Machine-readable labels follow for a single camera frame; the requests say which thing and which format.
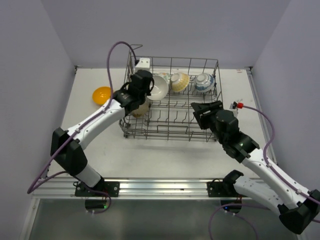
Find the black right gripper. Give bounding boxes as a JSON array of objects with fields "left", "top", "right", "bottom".
[{"left": 190, "top": 100, "right": 226, "bottom": 145}]

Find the white ribbed bowl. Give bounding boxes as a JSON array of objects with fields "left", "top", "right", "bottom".
[{"left": 147, "top": 75, "right": 169, "bottom": 101}]

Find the orange ribbed bowl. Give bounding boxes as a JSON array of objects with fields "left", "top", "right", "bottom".
[{"left": 92, "top": 86, "right": 113, "bottom": 106}]

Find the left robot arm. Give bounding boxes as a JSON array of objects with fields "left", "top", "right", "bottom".
[{"left": 51, "top": 70, "right": 154, "bottom": 197}]

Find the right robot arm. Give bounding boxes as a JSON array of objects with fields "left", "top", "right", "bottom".
[{"left": 191, "top": 101, "right": 320, "bottom": 235}]

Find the white floral leaf bowl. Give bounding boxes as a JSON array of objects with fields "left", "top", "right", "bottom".
[{"left": 157, "top": 72, "right": 171, "bottom": 85}]

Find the beige bowl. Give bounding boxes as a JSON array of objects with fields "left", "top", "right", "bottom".
[{"left": 131, "top": 98, "right": 150, "bottom": 118}]

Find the white blue patterned bowl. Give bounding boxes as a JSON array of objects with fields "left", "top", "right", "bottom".
[{"left": 195, "top": 73, "right": 215, "bottom": 93}]

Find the white yellow dotted bowl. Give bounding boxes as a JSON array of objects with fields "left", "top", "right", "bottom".
[{"left": 170, "top": 72, "right": 190, "bottom": 92}]

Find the grey wire dish rack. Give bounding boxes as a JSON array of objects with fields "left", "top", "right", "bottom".
[{"left": 119, "top": 55, "right": 223, "bottom": 142}]

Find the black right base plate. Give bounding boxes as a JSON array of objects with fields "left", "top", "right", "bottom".
[{"left": 206, "top": 178, "right": 245, "bottom": 198}]

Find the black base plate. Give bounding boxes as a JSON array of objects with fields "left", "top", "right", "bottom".
[
  {"left": 73, "top": 178, "right": 120, "bottom": 197},
  {"left": 206, "top": 178, "right": 245, "bottom": 198}
]

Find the aluminium mounting rail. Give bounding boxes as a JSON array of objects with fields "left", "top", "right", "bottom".
[{"left": 31, "top": 176, "right": 236, "bottom": 200}]

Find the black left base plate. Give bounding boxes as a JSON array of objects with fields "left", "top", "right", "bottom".
[{"left": 73, "top": 178, "right": 120, "bottom": 197}]

